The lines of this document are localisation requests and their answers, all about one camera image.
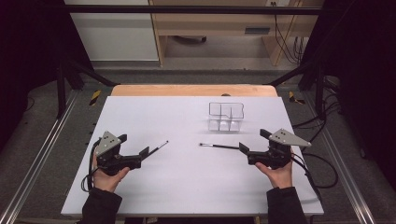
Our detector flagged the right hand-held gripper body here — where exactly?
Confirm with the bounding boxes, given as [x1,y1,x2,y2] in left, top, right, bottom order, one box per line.
[247,128,312,171]

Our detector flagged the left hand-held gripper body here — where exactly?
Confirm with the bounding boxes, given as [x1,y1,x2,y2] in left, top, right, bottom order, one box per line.
[94,131,142,176]

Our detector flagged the thin spiral-tipped makeup brush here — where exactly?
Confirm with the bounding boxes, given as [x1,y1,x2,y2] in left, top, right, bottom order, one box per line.
[147,140,169,157]

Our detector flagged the thin black makeup brush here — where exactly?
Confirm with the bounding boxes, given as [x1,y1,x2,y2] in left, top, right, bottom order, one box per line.
[199,142,241,150]

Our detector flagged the clear acrylic organizer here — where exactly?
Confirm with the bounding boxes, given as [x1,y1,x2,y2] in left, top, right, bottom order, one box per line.
[207,102,246,133]

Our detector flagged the person's right hand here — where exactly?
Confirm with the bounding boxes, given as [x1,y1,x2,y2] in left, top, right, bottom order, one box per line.
[255,148,294,189]

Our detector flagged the person's left hand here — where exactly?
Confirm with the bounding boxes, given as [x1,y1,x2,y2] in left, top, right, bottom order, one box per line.
[92,152,131,193]

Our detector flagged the yellow-black tape marker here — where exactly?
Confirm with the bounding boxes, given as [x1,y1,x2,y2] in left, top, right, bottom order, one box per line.
[288,91,306,105]
[89,90,103,106]

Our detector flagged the white board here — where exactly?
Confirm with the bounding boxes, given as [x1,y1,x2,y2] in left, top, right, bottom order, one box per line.
[61,95,325,217]

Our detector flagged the black metal stand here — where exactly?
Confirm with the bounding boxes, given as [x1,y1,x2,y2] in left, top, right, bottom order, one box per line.
[55,57,120,119]
[266,59,329,120]

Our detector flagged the wooden table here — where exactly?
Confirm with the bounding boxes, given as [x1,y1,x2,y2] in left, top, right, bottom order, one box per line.
[110,84,278,98]

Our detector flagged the grey rectangular desk label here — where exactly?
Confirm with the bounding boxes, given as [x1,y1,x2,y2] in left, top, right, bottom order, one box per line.
[244,27,272,35]

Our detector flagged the white cabinet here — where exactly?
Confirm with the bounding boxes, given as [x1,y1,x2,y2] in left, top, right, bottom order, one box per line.
[64,0,160,62]

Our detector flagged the black curtain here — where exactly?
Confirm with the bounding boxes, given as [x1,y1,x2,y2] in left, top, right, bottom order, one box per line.
[300,0,396,190]
[0,0,94,152]

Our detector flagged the light wooden desk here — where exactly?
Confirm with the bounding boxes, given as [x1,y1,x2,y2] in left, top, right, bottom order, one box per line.
[148,0,325,67]

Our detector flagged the left hand-held gripper cable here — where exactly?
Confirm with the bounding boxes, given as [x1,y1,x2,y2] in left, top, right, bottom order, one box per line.
[81,139,101,192]

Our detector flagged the hand-held gripper cable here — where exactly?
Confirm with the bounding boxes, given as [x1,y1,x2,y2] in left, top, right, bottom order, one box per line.
[81,139,101,192]
[290,151,322,201]

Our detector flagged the right hand-held gripper cable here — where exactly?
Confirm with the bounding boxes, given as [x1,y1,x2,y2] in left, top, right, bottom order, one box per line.
[290,151,322,201]

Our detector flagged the bundle of black floor cables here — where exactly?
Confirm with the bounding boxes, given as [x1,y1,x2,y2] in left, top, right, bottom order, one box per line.
[292,76,342,150]

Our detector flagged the black looped floor cable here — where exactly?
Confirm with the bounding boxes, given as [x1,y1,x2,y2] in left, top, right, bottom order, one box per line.
[302,152,339,189]

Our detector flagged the aluminium rail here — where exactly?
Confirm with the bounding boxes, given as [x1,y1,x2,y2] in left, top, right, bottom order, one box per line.
[302,91,378,224]
[0,90,79,224]

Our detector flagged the hanging black desk cables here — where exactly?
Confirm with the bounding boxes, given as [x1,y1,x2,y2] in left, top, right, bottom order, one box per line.
[271,2,307,65]

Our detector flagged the black horizontal frame bar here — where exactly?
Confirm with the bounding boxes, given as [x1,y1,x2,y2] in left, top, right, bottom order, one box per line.
[64,5,323,15]

